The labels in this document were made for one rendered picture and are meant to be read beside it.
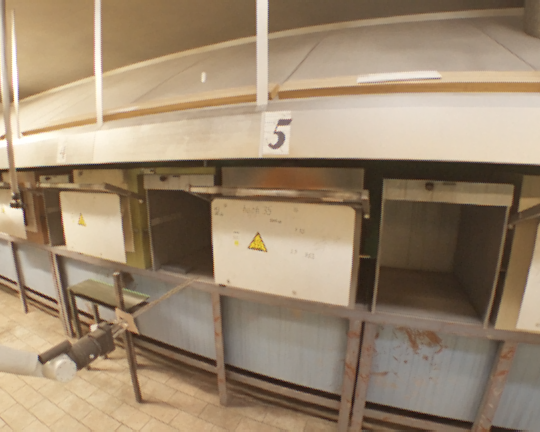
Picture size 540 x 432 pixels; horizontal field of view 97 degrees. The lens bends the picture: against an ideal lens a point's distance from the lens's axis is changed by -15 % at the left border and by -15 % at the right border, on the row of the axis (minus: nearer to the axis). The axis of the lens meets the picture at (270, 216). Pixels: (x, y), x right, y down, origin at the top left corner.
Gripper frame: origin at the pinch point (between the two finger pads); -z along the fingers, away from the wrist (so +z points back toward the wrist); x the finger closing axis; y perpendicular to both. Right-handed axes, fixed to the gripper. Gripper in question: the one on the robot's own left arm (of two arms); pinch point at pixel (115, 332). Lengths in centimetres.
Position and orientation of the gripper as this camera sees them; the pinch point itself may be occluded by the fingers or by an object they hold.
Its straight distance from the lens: 118.9
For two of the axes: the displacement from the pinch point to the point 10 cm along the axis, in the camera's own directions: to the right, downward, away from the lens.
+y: -9.3, -0.7, 3.7
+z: -3.7, 1.9, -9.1
